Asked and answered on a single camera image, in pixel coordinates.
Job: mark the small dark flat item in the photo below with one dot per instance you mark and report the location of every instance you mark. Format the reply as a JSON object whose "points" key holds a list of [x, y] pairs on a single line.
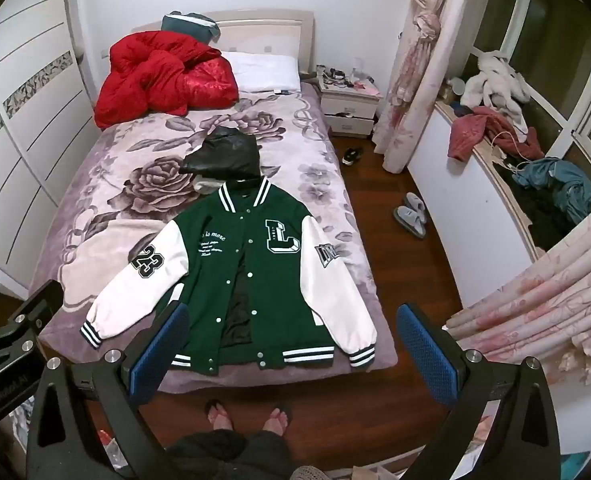
{"points": [[284, 92]]}

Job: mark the white pillow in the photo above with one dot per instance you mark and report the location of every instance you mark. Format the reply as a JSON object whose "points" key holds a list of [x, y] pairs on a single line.
{"points": [[265, 70]]}

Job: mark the green varsity jacket white sleeves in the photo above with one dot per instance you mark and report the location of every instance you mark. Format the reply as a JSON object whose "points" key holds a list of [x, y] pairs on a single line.
{"points": [[210, 270]]}

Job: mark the black leather jacket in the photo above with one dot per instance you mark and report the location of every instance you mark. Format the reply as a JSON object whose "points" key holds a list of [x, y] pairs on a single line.
{"points": [[225, 157]]}

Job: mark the teal garment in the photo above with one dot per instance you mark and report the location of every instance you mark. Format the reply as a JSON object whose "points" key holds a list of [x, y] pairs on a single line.
{"points": [[565, 185]]}

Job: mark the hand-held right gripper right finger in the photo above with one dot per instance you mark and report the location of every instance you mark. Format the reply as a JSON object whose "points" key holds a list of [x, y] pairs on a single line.
{"points": [[425, 355]]}

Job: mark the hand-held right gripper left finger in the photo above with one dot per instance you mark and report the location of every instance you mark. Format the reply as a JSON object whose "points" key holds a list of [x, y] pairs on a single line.
{"points": [[160, 355]]}

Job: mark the cluster of small toiletries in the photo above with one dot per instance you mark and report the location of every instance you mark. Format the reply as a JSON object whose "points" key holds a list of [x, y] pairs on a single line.
{"points": [[338, 75]]}

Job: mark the person's black pants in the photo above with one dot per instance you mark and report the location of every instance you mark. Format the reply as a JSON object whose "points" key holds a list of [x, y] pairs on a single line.
{"points": [[230, 455]]}

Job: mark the black shoe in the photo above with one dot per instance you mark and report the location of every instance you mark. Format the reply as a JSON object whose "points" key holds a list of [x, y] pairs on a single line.
{"points": [[353, 156]]}

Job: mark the loose floral curtain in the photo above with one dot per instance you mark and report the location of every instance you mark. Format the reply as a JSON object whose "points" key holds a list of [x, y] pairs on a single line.
{"points": [[550, 300]]}

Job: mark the beige bed headboard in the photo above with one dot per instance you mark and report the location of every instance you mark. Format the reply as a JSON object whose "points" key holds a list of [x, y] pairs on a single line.
{"points": [[275, 30]]}

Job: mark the floral plush blanket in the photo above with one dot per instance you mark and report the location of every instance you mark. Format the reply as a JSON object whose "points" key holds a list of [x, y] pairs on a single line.
{"points": [[125, 175]]}

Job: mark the tied floral curtain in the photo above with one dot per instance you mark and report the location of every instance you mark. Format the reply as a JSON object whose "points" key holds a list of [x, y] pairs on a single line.
{"points": [[415, 85]]}

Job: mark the white sliding wardrobe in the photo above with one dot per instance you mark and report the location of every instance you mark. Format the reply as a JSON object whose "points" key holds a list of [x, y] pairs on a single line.
{"points": [[25, 110]]}

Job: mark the white plush garment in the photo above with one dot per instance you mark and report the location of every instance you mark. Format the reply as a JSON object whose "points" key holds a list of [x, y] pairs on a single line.
{"points": [[495, 85]]}

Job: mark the pink flat packet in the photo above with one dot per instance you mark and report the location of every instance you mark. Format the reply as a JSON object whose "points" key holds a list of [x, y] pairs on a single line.
{"points": [[369, 88]]}

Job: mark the black garment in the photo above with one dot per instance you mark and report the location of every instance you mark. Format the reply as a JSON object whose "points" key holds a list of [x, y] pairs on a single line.
{"points": [[540, 215]]}

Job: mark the grey-green pillow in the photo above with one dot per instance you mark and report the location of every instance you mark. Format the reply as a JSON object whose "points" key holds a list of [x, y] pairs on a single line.
{"points": [[190, 22]]}

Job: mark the red quilt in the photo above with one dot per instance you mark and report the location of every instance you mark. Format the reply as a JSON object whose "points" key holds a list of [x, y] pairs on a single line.
{"points": [[145, 75]]}

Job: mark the white nightstand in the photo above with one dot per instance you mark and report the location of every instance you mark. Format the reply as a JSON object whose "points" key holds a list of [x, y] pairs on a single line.
{"points": [[348, 105]]}

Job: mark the grey slipper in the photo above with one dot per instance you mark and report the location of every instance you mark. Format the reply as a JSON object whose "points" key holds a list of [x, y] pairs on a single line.
{"points": [[409, 221], [416, 207]]}

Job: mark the pink-red garment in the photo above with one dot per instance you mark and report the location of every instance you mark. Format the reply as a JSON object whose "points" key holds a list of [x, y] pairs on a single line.
{"points": [[470, 130]]}

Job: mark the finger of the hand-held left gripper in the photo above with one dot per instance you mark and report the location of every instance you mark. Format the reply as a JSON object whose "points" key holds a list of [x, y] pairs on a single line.
{"points": [[40, 310]]}

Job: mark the white cup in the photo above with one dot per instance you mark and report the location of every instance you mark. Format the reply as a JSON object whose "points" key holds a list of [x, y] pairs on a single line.
{"points": [[458, 87]]}

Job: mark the person's right foot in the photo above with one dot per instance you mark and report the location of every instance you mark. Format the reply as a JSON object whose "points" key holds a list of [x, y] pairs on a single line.
{"points": [[278, 416]]}

